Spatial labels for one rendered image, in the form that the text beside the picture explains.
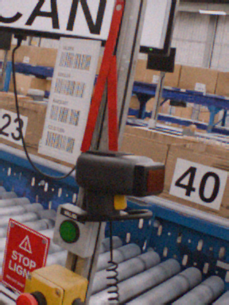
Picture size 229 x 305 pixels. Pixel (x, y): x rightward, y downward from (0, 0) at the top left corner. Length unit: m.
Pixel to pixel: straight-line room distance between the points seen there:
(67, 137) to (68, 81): 0.09
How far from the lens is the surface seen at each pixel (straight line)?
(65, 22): 0.81
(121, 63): 0.64
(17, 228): 0.77
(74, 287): 0.67
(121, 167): 0.56
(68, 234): 0.66
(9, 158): 1.59
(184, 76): 6.28
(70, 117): 0.68
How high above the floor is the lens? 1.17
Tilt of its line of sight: 3 degrees down
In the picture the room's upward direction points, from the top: 10 degrees clockwise
